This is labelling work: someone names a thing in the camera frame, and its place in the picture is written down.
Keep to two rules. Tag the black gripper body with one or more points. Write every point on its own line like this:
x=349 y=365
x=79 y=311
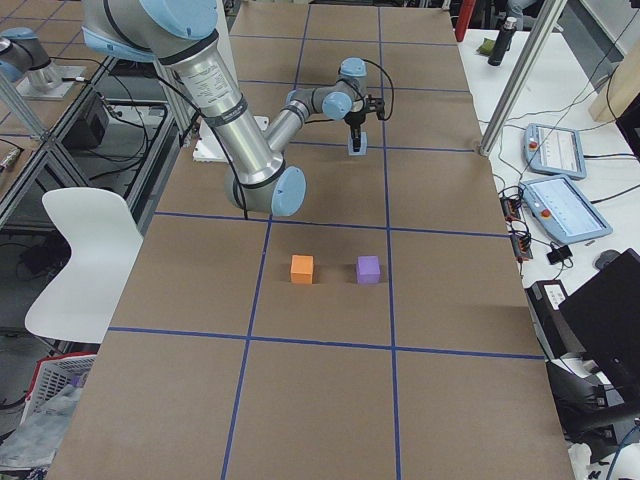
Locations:
x=355 y=120

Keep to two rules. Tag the light blue foam block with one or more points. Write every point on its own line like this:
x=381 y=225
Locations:
x=364 y=145

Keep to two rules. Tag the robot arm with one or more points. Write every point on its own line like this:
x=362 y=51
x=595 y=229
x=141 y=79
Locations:
x=24 y=60
x=183 y=37

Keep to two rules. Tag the purple foam block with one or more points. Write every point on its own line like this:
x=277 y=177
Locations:
x=368 y=269

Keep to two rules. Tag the orange foam block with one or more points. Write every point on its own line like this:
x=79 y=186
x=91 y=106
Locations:
x=302 y=269

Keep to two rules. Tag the green cloth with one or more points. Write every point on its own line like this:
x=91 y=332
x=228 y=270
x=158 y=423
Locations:
x=486 y=47

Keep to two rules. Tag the black water bottle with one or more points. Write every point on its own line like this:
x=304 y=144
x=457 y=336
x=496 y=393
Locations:
x=502 y=42

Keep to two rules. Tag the far teach pendant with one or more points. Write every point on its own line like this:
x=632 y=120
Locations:
x=554 y=150

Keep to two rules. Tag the teach pendant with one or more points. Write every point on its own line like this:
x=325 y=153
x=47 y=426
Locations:
x=554 y=150
x=563 y=210

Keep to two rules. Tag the near teach pendant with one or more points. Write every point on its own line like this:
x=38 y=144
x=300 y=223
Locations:
x=563 y=210

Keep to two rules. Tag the black box on table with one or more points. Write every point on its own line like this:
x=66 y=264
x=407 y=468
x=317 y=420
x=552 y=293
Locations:
x=545 y=297

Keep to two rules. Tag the black computer mouse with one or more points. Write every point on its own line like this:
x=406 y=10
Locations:
x=606 y=258

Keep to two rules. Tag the black laptop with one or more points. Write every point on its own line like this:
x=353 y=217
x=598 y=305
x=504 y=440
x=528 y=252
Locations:
x=604 y=316

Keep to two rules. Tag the white chair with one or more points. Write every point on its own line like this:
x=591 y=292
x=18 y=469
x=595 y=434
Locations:
x=79 y=303

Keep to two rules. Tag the white laundry basket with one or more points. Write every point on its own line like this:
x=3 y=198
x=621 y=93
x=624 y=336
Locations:
x=53 y=374

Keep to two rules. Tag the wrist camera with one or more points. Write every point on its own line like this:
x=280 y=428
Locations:
x=374 y=105

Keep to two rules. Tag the white camera mast base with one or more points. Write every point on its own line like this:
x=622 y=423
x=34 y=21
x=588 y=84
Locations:
x=207 y=149

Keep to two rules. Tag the aluminium frame post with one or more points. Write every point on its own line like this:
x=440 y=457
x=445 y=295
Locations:
x=537 y=38

